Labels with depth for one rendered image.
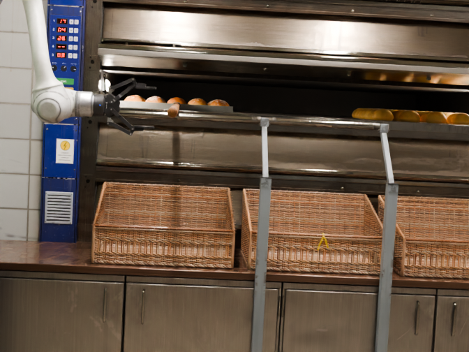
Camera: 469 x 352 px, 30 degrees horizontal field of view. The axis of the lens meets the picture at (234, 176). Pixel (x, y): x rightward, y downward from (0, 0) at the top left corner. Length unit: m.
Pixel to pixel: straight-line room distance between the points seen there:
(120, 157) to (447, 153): 1.46
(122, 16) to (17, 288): 1.26
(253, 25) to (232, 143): 0.52
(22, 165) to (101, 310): 0.85
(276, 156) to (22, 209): 1.14
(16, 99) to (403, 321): 1.88
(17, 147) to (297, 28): 1.33
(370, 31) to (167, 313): 1.53
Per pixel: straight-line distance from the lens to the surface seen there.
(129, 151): 3.86
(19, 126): 3.93
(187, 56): 3.71
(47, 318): 3.45
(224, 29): 3.87
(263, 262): 3.31
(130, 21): 3.89
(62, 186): 3.88
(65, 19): 3.88
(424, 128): 3.98
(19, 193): 3.95
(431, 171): 3.99
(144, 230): 3.39
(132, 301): 3.40
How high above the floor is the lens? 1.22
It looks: 5 degrees down
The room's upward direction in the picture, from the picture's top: 3 degrees clockwise
